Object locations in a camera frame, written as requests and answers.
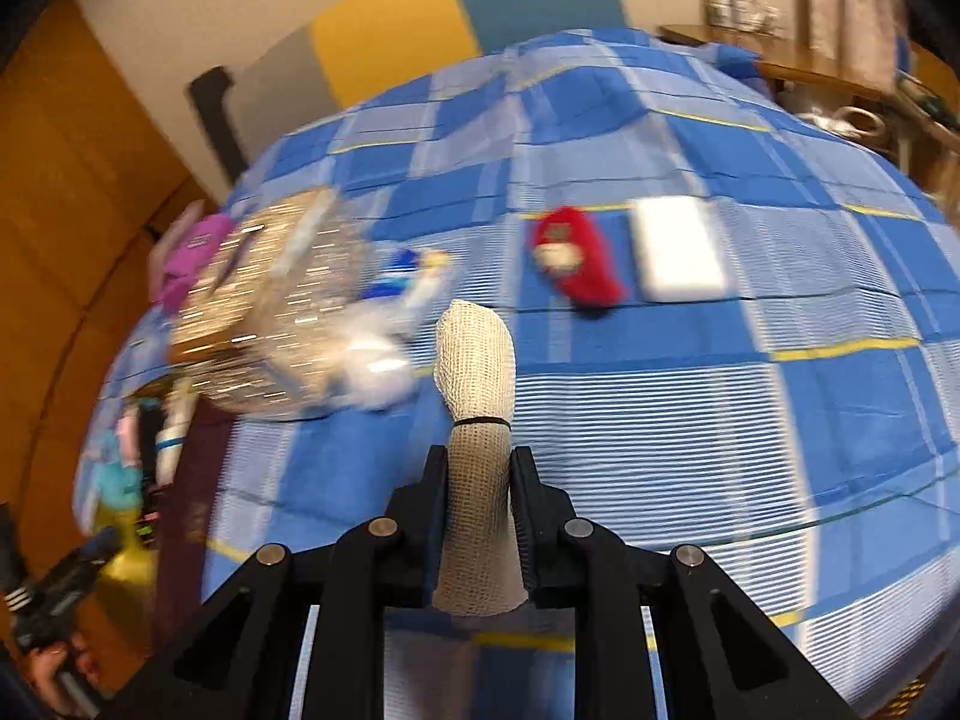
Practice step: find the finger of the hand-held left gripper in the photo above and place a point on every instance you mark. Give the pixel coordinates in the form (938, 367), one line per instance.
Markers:
(9, 547)
(86, 559)

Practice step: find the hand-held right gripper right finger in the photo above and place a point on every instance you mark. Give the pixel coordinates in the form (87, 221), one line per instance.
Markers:
(529, 540)

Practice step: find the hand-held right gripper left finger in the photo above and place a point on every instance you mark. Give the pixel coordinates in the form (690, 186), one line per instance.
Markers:
(427, 532)

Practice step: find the gold tin tray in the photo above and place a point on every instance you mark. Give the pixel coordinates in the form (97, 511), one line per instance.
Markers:
(202, 480)

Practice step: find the clear plastic bag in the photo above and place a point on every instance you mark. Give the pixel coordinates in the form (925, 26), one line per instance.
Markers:
(375, 375)

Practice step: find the beige knit bandage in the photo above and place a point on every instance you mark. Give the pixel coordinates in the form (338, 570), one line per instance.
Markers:
(480, 360)

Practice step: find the blue tissue pack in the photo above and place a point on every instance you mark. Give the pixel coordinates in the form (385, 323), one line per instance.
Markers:
(397, 285)

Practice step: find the red plush toy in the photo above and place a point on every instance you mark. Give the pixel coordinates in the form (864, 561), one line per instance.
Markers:
(585, 255)

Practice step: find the white sponge block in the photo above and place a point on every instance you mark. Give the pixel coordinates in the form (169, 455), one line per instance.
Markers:
(679, 247)

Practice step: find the person's left hand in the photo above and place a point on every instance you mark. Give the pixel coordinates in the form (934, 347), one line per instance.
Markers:
(56, 671)

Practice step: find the blue plaid tablecloth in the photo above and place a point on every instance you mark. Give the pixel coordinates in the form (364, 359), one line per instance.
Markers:
(675, 427)

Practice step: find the silver embossed tissue box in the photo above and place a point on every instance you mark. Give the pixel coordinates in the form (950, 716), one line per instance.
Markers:
(277, 315)

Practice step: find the purple carton box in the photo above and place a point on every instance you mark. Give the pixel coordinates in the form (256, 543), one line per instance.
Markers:
(195, 255)

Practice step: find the wooden wardrobe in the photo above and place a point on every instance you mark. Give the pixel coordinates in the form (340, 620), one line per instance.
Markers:
(67, 165)

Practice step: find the black rolled mat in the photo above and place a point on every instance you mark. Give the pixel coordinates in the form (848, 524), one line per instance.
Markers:
(214, 112)

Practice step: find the grey yellow blue sofa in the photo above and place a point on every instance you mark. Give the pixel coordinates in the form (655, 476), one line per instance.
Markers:
(390, 22)

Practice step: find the wooden side desk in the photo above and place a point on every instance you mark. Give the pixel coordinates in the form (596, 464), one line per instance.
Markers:
(810, 60)

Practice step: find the group of small jars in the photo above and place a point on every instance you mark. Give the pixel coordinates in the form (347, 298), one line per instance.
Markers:
(739, 11)

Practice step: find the dark elongated object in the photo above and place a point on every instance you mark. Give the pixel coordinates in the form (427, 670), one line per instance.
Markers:
(930, 101)

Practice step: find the beige striped curtain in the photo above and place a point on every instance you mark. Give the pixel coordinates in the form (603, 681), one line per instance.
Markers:
(847, 0)

